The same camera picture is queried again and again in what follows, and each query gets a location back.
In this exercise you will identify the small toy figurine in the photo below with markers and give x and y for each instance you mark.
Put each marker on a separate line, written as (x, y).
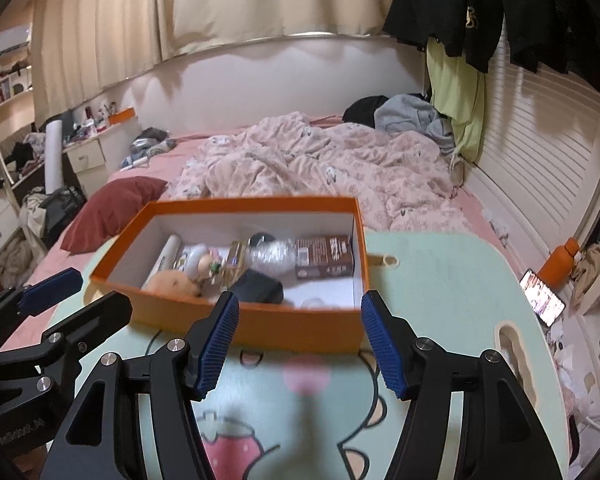
(205, 260)

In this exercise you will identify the orange cardboard box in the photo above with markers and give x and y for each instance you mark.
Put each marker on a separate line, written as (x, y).
(280, 330)

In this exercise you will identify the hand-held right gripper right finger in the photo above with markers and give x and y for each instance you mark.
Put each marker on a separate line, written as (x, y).
(380, 345)

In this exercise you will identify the red pillow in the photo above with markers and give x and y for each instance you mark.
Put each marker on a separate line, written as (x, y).
(110, 205)

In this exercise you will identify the white roll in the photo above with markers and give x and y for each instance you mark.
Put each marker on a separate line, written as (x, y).
(55, 155)

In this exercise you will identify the white air conditioner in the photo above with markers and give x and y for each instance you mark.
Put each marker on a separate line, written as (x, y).
(10, 42)

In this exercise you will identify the small orange box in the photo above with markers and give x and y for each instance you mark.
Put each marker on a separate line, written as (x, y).
(122, 116)

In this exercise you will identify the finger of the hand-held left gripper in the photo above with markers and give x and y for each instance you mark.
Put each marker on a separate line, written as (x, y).
(95, 317)
(50, 285)

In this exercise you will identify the white louvered panel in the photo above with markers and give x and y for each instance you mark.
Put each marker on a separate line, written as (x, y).
(540, 160)

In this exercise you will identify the blue white patterned cloth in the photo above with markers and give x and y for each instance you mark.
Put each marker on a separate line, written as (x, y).
(150, 154)

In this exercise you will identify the orange plush toy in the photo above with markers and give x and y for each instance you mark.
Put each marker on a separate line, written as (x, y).
(172, 284)

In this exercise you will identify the black bag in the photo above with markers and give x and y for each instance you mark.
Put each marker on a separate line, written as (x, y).
(62, 207)

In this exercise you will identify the brown packet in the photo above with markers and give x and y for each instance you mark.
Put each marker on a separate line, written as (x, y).
(325, 255)

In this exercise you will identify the clutter of cosmetic bottles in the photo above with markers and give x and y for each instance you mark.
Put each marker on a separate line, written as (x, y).
(90, 122)

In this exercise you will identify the beige cloth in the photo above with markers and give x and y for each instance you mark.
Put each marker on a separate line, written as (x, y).
(592, 265)

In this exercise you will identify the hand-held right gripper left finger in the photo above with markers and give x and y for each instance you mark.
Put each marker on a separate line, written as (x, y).
(217, 345)

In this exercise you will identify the orange bottle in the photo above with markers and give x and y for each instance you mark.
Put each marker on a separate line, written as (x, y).
(560, 262)

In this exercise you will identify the grey hoodie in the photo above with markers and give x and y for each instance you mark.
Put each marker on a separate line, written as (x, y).
(410, 112)

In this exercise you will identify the white cosmetic tube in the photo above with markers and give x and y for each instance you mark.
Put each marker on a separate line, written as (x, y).
(167, 255)

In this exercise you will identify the pink printed blanket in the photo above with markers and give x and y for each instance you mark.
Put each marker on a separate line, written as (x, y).
(305, 170)

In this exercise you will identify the cream nightstand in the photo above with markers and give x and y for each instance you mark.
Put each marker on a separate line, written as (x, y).
(87, 157)

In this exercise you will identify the silver rail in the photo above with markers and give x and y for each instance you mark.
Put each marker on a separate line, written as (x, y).
(305, 35)

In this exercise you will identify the smartphone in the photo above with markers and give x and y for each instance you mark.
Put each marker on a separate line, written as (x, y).
(542, 297)

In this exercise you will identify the beige curtain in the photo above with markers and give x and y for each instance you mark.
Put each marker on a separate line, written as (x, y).
(230, 5)

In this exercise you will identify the yellow-green garment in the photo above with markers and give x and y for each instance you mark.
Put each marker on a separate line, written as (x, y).
(455, 90)

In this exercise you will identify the grey cloth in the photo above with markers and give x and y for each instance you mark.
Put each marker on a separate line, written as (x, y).
(152, 135)

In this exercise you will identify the pink bed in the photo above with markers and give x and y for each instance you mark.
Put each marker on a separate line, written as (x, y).
(195, 142)

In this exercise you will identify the black cloth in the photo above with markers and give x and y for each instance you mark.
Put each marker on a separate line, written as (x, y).
(362, 110)

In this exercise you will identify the clear glass bottle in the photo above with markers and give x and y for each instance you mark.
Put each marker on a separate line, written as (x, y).
(275, 257)

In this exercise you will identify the dark pouch with red emblem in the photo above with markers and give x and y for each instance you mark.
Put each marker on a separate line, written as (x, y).
(257, 287)

